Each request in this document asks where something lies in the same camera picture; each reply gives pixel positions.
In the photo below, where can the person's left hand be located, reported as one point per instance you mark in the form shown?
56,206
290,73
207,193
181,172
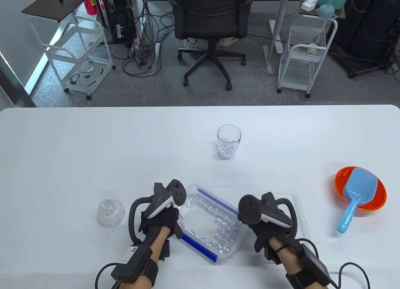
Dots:
162,221

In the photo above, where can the person's right hand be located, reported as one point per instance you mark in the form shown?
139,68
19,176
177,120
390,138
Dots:
265,232

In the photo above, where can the white black controller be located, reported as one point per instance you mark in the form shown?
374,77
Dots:
176,192
250,210

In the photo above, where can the pile of ice cubes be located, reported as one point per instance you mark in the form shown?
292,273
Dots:
225,229

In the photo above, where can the clear container lid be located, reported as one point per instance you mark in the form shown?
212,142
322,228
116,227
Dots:
300,207

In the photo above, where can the clear container with blue latches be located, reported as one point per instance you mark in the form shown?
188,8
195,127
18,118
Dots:
200,246

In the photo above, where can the clear plastic shaker lid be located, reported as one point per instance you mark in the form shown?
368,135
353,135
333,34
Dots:
111,212

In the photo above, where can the small batch of ice cubes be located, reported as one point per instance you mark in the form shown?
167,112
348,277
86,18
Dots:
228,148

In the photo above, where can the clear plastic shaker cup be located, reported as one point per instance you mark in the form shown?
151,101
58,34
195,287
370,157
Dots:
221,135

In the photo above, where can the blue plastic scoop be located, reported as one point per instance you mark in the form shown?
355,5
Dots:
361,185

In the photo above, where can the person's right forearm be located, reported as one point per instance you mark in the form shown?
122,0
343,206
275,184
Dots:
281,254

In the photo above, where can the person's left forearm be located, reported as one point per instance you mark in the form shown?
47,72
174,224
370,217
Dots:
157,242

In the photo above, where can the black left wrist sensor box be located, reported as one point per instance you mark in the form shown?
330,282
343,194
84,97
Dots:
131,264

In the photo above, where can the black wrist sensor box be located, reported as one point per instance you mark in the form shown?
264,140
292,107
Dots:
315,264
131,264

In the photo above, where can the black right wrist sensor box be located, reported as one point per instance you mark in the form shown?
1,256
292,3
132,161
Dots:
315,264

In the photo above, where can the orange plastic bowl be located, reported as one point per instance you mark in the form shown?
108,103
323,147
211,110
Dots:
343,182

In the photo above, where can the white mug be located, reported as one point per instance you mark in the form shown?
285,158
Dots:
312,49

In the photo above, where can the white power strip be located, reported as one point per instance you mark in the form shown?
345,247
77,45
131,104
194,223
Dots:
276,35

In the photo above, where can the grey pillar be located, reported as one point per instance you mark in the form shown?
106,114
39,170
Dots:
12,85

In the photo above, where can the white desk leg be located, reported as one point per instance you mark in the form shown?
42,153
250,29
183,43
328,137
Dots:
278,26

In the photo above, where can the black computer tower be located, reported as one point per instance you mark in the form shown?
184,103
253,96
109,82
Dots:
120,17

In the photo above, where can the black office chair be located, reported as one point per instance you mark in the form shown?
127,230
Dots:
212,17

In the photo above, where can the brown side table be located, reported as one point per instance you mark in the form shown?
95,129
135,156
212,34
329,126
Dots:
304,13

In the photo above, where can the red fire extinguisher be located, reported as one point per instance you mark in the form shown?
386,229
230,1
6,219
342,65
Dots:
90,6

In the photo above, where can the light blue vase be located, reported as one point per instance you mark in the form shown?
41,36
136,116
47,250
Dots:
325,10

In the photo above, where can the black covered equipment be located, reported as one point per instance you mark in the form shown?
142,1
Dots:
368,26

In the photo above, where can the small white boxes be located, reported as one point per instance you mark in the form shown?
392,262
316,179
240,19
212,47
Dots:
309,3

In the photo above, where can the dark brown board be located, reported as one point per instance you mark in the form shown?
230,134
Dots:
56,2

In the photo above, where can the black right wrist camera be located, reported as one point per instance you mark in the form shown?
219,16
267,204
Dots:
273,256

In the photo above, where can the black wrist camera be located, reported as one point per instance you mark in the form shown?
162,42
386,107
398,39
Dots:
273,256
165,250

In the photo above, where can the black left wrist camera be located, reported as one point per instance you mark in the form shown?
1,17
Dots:
165,250

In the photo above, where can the silver rail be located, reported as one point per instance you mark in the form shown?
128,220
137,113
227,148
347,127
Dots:
155,56

